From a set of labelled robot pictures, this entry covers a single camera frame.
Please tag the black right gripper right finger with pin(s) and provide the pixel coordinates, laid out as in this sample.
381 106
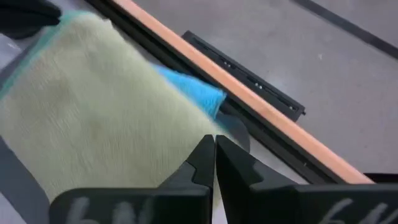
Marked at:
261 202

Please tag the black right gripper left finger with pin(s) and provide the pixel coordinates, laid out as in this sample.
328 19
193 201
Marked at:
180 202

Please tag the blue microfiber towel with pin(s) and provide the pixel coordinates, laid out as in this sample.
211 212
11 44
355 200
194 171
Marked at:
199 90

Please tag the green microfiber towel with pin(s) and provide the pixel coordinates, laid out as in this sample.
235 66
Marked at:
93 109

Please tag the wooden table board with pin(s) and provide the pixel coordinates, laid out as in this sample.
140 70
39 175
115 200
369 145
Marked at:
248 93

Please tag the black slotted floor bar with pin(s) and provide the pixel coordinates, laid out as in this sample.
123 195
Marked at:
248 77

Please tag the artificial plant in black pot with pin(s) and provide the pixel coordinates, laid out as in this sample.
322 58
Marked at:
25 15

